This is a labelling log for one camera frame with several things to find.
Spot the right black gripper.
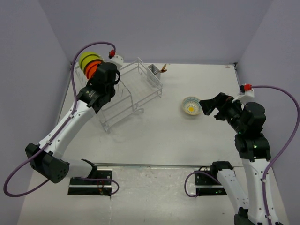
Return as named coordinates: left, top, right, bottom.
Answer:
left=200, top=91, right=246, bottom=133

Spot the blue yellow patterned bowl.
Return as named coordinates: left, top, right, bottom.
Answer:
left=182, top=96, right=202, bottom=116

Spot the orange bowl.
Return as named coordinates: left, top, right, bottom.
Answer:
left=84, top=60, right=103, bottom=74
left=85, top=63, right=102, bottom=80

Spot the green bowl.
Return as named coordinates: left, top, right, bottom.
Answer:
left=78, top=51, right=101, bottom=64
left=79, top=54, right=102, bottom=71

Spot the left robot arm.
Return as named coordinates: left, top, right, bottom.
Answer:
left=25, top=62, right=120, bottom=184

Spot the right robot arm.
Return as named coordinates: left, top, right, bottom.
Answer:
left=199, top=92, right=280, bottom=225

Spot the gold spoon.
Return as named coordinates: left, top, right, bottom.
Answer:
left=160, top=63, right=167, bottom=73

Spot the grey metal cutlery holder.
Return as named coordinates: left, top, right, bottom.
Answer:
left=147, top=64, right=162, bottom=89

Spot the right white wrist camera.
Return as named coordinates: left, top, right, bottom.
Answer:
left=232, top=84, right=255, bottom=105

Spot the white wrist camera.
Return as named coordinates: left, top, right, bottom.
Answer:
left=108, top=49, right=124, bottom=70
left=232, top=84, right=255, bottom=105

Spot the white wire dish rack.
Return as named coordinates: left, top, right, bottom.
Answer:
left=73, top=57, right=163, bottom=135

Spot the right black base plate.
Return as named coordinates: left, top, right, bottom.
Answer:
left=184, top=166, right=227, bottom=198

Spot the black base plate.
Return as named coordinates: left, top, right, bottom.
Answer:
left=184, top=166, right=227, bottom=198
left=67, top=168, right=119, bottom=197

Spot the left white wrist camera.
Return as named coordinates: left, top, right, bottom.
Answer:
left=108, top=49, right=124, bottom=70

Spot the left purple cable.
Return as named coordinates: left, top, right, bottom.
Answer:
left=3, top=41, right=117, bottom=197

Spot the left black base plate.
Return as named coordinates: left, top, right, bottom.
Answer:
left=67, top=168, right=119, bottom=197

